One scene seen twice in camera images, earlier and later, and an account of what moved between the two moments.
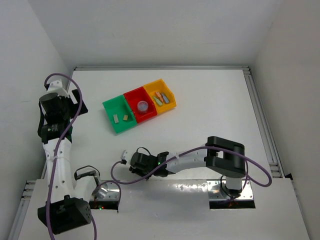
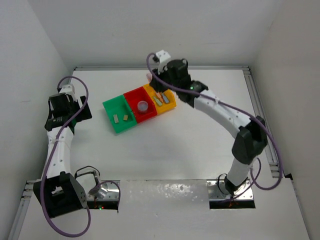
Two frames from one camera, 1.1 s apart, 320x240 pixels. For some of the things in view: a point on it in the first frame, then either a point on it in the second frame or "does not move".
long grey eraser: [116, 118] does not move
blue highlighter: [166, 99] does not move
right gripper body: [144, 172] -> [164, 77]
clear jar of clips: [142, 106] does not move
